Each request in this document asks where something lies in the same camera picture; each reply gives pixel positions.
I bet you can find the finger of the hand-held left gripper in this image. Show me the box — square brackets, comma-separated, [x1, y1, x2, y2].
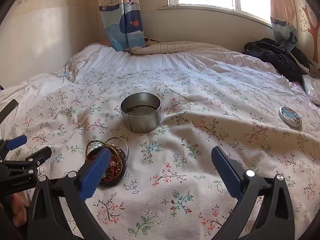
[0, 146, 52, 174]
[0, 134, 28, 160]

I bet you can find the curtain with whale print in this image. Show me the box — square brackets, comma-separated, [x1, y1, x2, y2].
[98, 0, 146, 53]

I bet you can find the curtain with boat print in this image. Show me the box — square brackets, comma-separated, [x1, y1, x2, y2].
[269, 0, 299, 52]

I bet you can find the round metal tin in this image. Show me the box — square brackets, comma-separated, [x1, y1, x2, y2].
[120, 93, 162, 133]

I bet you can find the tree wall sticker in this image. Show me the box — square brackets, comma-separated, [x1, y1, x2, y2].
[299, 0, 320, 48]

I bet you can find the round tin lid blue print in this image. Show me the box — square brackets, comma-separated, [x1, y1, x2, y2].
[278, 106, 302, 130]

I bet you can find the black puffer jacket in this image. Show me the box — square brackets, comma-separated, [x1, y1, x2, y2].
[244, 38, 316, 83]

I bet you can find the dark flat strip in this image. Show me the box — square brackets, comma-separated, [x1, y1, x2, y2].
[0, 99, 19, 125]

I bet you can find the person's left hand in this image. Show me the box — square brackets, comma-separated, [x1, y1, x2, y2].
[11, 192, 29, 227]

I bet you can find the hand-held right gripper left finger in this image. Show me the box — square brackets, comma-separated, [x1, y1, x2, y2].
[27, 146, 112, 240]

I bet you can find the thin silver bangle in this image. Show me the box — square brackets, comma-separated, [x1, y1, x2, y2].
[106, 137, 129, 162]

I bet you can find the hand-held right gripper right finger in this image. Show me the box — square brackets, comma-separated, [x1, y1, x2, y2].
[211, 145, 294, 240]

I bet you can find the clear plastic bag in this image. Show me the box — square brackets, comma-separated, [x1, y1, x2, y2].
[302, 75, 320, 106]

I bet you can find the pile of mixed bracelets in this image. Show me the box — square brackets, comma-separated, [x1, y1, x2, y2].
[85, 137, 129, 187]

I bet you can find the white striped duvet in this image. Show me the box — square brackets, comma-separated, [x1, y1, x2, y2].
[0, 42, 288, 105]

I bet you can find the beige striped pillow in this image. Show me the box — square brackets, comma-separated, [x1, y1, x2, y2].
[132, 41, 227, 55]

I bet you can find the floral bed sheet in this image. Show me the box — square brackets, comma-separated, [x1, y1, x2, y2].
[0, 69, 320, 240]

